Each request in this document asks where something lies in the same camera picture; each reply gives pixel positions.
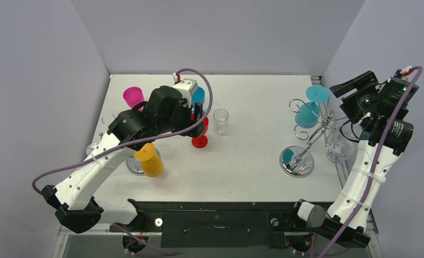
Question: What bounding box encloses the pink plastic wine glass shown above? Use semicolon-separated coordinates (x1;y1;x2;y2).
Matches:
123;87;145;108

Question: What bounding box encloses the chrome wine glass rack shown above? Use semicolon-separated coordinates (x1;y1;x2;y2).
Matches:
278;98;334;178
99;113;116;126

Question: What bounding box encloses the clear glass tumbler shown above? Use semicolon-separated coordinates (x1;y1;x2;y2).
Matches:
213;109;229;134

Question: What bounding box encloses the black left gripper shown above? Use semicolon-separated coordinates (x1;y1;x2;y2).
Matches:
158;100;204;138

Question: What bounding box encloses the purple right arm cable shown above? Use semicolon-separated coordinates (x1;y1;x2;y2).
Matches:
310;66;423;258

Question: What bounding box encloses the blue plastic wine glass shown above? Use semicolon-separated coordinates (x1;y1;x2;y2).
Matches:
191;87;206;114

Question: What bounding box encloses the chrome right wine glass rack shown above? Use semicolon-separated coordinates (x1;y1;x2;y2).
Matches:
278;98;334;178

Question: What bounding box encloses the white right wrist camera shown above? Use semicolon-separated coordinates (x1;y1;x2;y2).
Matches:
393;66;413;81

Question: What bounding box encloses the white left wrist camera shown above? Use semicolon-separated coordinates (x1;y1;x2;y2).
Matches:
173;73;199;107

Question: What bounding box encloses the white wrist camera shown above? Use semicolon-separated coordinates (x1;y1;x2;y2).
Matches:
173;73;199;107
393;66;413;81

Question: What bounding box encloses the red plastic wine glass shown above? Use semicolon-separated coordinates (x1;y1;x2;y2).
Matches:
191;115;209;148

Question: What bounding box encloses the teal wine glass far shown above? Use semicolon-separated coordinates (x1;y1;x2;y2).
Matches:
295;84;329;129

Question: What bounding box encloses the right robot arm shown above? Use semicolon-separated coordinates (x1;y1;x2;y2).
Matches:
287;66;422;248

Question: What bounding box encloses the clear patterned wine glass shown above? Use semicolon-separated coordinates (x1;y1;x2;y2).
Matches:
324;125;355;164

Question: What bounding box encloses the chrome left wine glass rack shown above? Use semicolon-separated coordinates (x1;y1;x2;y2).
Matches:
99;113;116;126

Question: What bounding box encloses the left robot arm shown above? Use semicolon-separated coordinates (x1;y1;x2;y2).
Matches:
40;81;205;233

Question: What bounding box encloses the orange plastic wine glass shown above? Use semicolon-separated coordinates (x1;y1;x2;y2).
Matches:
133;143;164;177

